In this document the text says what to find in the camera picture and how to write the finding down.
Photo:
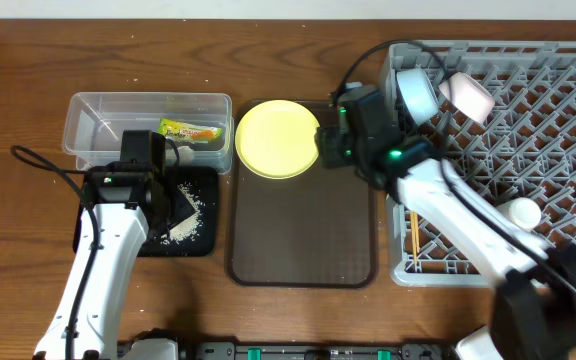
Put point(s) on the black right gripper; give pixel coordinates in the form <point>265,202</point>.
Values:
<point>327,147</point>

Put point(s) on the yellow plate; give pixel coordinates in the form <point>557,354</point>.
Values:
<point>276,139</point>

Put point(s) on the light blue bowl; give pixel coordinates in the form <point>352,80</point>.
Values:
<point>417,95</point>

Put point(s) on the wooden chopstick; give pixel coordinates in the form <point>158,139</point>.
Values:
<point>414,234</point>
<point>419,242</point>

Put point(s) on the pink bowl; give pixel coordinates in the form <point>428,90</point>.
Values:
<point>468,96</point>

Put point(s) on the green orange snack wrapper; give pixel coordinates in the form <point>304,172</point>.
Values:
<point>179,131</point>

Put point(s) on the white green cup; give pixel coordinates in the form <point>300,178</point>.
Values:
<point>523,212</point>

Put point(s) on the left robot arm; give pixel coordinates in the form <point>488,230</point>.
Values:
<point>124,205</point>

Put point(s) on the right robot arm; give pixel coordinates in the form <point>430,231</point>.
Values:
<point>534,283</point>

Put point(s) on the grey plastic dishwasher rack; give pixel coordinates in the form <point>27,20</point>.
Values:
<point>527,145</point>

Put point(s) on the dark brown serving tray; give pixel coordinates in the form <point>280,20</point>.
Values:
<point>316,230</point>

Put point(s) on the black tray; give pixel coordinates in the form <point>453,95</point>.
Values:
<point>203,225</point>

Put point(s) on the white rice pile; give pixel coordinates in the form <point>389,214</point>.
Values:
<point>187,231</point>

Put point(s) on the clear plastic bin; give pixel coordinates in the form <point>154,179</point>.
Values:
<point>96,121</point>

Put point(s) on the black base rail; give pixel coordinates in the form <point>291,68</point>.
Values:
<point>231,349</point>

